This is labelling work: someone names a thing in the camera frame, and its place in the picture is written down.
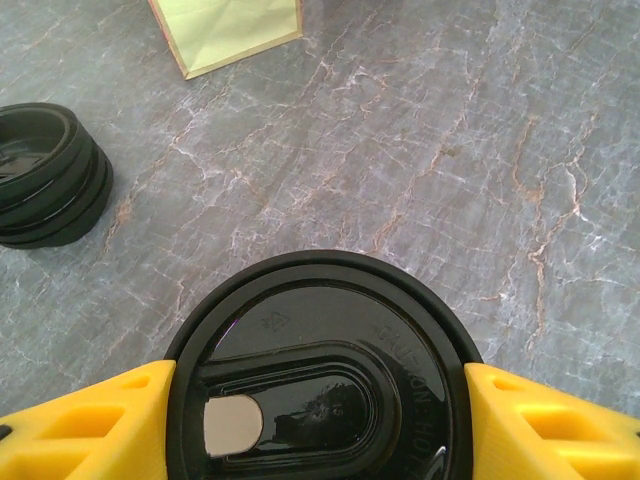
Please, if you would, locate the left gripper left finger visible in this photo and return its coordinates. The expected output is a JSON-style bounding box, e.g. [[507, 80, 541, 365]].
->
[[0, 359, 177, 480]]

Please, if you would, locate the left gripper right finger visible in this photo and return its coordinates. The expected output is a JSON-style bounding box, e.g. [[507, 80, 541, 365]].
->
[[463, 362, 640, 480]]

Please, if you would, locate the paper bag with handles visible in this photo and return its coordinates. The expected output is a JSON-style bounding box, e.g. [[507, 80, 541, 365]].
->
[[147, 0, 304, 81]]

